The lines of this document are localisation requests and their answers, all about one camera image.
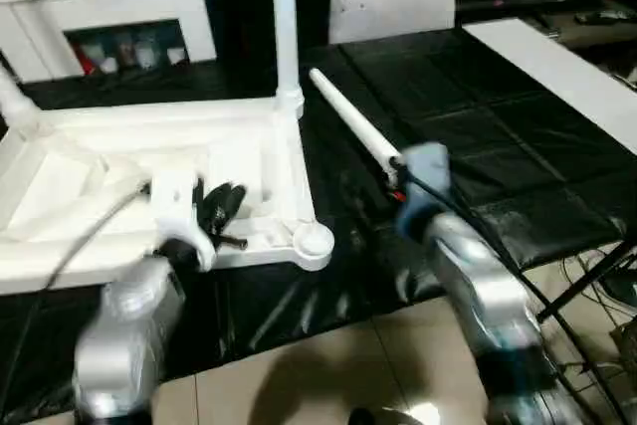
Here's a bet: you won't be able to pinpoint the white plastic table top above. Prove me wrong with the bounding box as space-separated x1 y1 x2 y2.
0 96 334 297

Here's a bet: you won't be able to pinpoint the white plastic table leg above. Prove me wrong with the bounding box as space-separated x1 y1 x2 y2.
270 0 306 117
308 68 407 182
0 64 49 135

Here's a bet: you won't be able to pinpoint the red packet in cabinet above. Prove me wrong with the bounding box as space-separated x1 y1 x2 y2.
74 44 96 76

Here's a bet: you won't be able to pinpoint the white side table board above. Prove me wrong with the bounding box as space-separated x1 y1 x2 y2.
462 16 637 155

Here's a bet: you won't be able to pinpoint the white cabinet with glass doors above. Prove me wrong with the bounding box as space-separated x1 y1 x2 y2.
0 0 218 83

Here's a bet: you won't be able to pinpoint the black stand leg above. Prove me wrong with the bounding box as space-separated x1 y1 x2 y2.
536 240 637 321

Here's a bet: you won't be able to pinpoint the black flat monitor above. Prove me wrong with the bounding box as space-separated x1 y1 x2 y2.
455 0 637 11

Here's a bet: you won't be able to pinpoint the black remote control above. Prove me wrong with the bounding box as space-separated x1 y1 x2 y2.
576 9 631 24

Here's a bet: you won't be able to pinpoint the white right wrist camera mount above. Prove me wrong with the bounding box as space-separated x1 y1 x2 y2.
397 143 452 242

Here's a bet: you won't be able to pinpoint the tangled floor cables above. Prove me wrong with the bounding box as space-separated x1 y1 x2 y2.
561 250 637 386

